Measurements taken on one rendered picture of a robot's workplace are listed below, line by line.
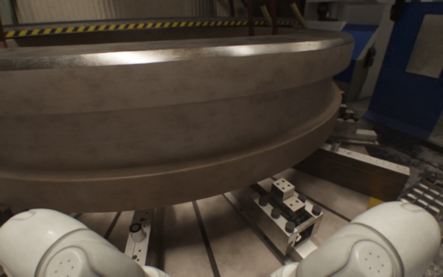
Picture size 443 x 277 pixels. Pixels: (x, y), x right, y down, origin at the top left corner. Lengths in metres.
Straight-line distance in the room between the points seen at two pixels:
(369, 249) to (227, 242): 1.56
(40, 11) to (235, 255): 3.96
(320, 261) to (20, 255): 0.54
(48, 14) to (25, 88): 2.95
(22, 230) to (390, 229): 0.71
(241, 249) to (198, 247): 0.35
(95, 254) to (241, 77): 0.98
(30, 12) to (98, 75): 3.17
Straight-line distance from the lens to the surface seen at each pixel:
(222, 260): 1.84
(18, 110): 1.38
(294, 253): 1.79
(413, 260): 0.54
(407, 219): 0.57
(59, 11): 4.17
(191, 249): 1.91
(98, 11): 4.15
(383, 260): 0.44
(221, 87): 1.13
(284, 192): 1.60
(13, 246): 0.57
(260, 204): 1.69
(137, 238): 1.53
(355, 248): 0.43
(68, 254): 0.44
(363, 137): 3.65
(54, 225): 0.55
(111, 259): 0.46
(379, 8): 6.75
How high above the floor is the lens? 1.89
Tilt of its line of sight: 29 degrees down
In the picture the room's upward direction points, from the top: 1 degrees counter-clockwise
